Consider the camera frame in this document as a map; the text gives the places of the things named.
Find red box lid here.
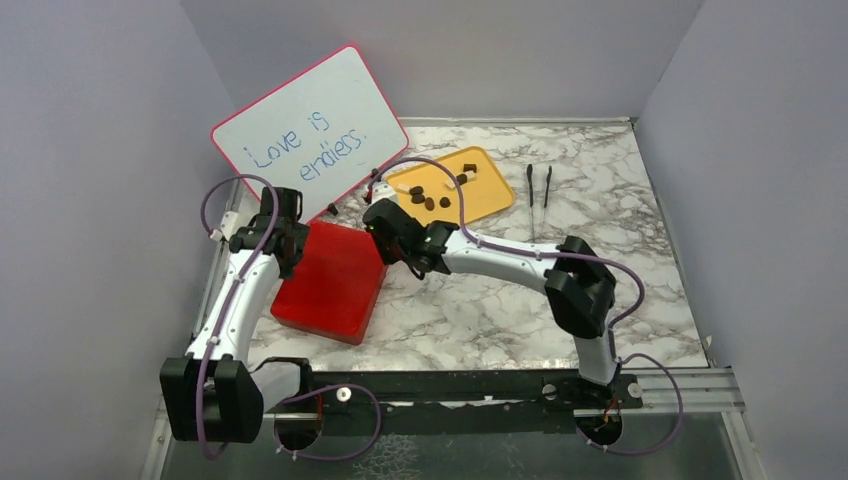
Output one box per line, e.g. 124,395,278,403
270,221,387,345

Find black tweezers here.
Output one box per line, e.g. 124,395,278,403
525,164,554,227

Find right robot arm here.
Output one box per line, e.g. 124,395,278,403
363,199,619,407

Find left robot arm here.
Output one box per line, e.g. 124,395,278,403
160,187,315,448

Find yellow plastic tray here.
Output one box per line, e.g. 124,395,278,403
385,146,515,225

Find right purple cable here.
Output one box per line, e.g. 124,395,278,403
364,156,685,457

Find purple cable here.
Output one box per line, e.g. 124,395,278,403
195,174,283,462
364,156,685,457

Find white board with pink frame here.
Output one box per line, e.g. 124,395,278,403
210,45,409,222

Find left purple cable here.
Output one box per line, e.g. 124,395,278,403
195,174,283,462

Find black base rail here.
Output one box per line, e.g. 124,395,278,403
271,369,643,436

